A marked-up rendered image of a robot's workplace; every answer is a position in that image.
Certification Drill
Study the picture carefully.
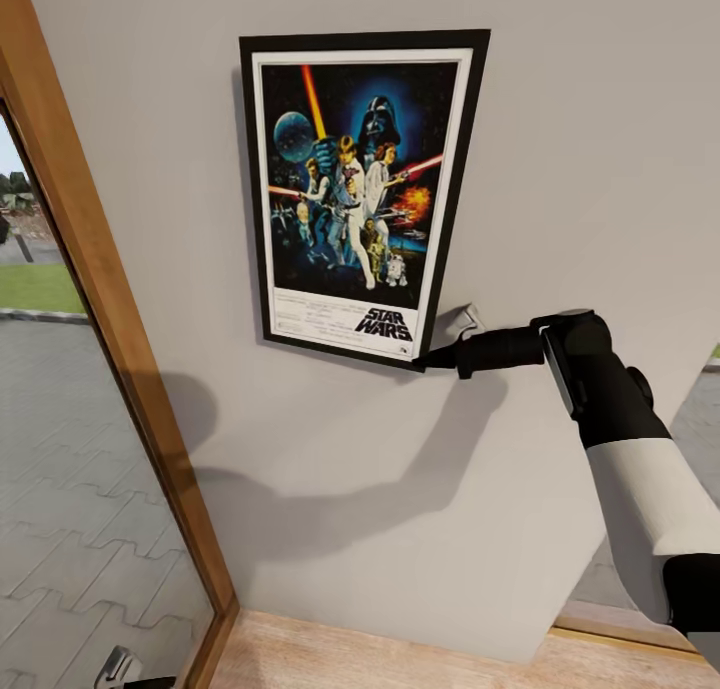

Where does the poster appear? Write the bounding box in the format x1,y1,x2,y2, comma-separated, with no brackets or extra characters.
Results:
239,29,490,373

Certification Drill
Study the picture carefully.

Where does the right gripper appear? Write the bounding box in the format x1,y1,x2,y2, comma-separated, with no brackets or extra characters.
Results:
412,328,515,380

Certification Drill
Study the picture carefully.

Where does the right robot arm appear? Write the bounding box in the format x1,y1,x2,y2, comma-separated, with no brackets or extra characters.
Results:
412,303,720,673

